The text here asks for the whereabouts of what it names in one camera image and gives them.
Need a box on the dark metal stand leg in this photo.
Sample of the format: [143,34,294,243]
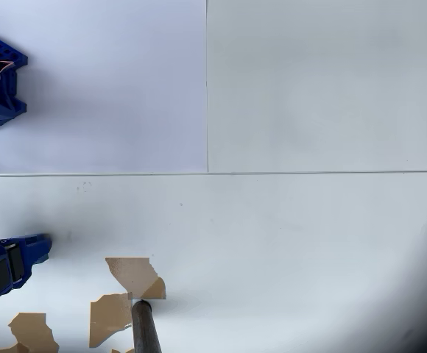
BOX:
[130,299,163,353]

